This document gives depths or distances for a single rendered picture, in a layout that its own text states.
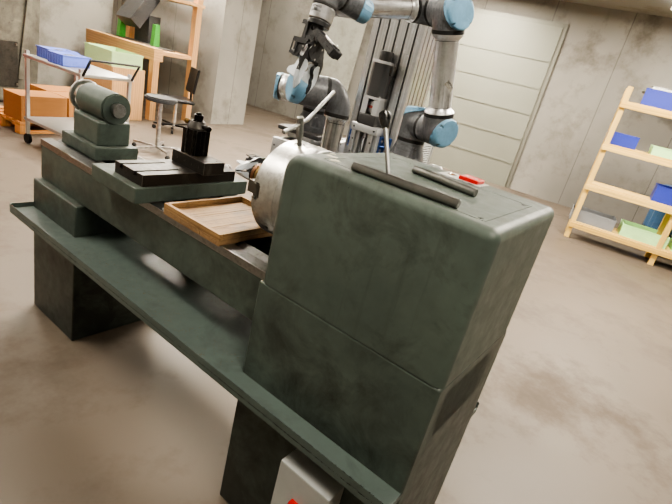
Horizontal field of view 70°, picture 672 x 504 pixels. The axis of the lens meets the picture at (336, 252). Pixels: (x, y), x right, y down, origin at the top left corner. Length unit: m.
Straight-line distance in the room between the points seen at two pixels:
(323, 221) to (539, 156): 8.57
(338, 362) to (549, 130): 8.60
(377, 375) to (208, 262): 0.73
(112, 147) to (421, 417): 1.76
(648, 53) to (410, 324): 8.75
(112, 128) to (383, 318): 1.61
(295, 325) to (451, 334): 0.46
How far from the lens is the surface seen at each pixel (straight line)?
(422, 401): 1.20
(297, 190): 1.26
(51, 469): 2.06
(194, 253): 1.72
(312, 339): 1.33
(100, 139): 2.37
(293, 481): 1.49
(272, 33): 12.17
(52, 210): 2.52
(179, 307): 1.87
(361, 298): 1.19
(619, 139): 7.18
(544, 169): 9.66
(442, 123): 1.92
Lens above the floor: 1.50
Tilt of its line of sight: 21 degrees down
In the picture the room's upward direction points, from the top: 14 degrees clockwise
